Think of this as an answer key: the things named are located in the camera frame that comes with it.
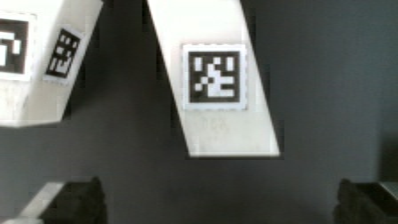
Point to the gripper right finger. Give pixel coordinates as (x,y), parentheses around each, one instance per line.
(366,203)

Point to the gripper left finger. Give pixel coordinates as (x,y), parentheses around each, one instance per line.
(67,203)

